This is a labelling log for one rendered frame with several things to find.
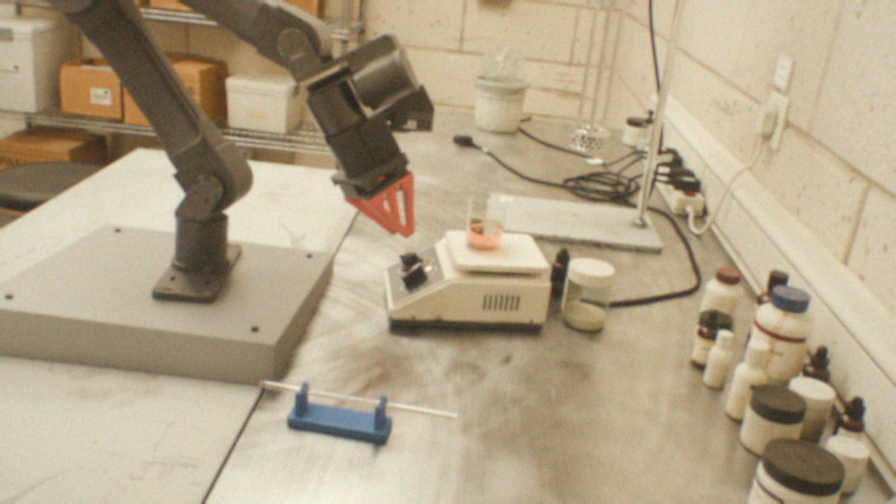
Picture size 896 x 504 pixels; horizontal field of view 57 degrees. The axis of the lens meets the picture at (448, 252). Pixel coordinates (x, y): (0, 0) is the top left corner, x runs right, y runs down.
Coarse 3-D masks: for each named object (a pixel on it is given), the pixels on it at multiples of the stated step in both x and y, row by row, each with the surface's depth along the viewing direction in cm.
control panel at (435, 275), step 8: (432, 248) 113; (424, 256) 111; (432, 256) 110; (400, 264) 113; (424, 264) 109; (432, 264) 108; (440, 264) 107; (392, 272) 111; (400, 272) 110; (432, 272) 106; (440, 272) 105; (392, 280) 109; (400, 280) 108; (432, 280) 104; (440, 280) 103; (392, 288) 107; (400, 288) 106; (416, 288) 104; (424, 288) 103; (392, 296) 105; (400, 296) 104; (408, 296) 103
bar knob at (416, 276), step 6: (420, 264) 105; (414, 270) 105; (420, 270) 105; (402, 276) 104; (408, 276) 104; (414, 276) 105; (420, 276) 105; (426, 276) 105; (408, 282) 105; (414, 282) 105; (420, 282) 104; (408, 288) 105
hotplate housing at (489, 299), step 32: (448, 256) 109; (448, 288) 102; (480, 288) 103; (512, 288) 104; (544, 288) 104; (416, 320) 104; (448, 320) 105; (480, 320) 105; (512, 320) 105; (544, 320) 106
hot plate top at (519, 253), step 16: (448, 240) 109; (512, 240) 112; (528, 240) 112; (464, 256) 104; (480, 256) 105; (496, 256) 106; (512, 256) 106; (528, 256) 107; (528, 272) 104; (544, 272) 104
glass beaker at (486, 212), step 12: (468, 192) 106; (480, 192) 108; (492, 192) 108; (468, 204) 105; (480, 204) 104; (492, 204) 103; (504, 204) 104; (468, 216) 106; (480, 216) 104; (492, 216) 104; (504, 216) 105; (468, 228) 106; (480, 228) 105; (492, 228) 105; (468, 240) 106; (480, 240) 105; (492, 240) 105; (480, 252) 106; (492, 252) 106
